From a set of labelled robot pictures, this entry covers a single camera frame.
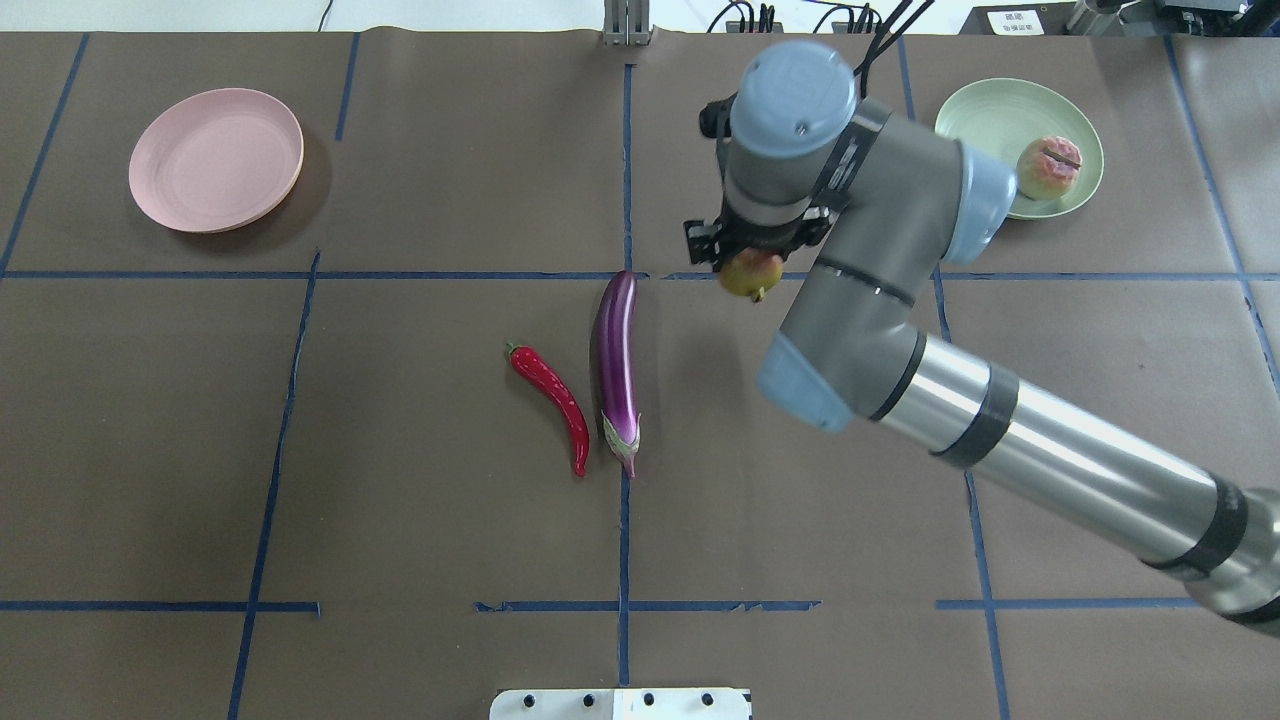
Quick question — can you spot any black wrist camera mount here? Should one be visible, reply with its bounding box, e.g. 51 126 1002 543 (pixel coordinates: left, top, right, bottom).
684 208 833 273

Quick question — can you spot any red chili pepper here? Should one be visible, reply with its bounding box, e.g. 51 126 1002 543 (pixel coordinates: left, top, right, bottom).
506 342 591 478

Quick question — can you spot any light green plate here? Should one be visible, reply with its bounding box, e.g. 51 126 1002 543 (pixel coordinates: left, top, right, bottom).
933 78 1105 220

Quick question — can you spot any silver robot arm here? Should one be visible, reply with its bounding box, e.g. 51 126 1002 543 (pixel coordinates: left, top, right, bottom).
716 40 1279 635

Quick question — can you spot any red pomegranate fruit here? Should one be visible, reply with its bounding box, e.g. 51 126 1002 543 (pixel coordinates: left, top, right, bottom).
718 249 785 304

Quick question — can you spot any purple eggplant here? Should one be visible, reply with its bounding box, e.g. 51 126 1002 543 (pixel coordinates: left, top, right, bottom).
594 270 641 480

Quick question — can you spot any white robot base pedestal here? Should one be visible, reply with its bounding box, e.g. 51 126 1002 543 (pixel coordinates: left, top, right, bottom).
488 687 754 719

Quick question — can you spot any pink plate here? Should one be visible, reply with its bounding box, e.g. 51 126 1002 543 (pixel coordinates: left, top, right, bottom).
128 87 305 234

